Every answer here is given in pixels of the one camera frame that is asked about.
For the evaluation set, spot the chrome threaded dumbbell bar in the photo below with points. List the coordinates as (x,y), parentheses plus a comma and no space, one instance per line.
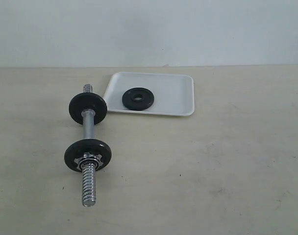
(88,170)

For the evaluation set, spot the black weight plate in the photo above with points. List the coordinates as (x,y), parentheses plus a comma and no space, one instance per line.
(84,101)
(138,99)
(75,152)

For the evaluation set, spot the chrome star collar nut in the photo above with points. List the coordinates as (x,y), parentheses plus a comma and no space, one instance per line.
(87,157)

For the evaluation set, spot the white plastic tray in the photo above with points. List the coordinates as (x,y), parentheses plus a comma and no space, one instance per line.
(173,94)

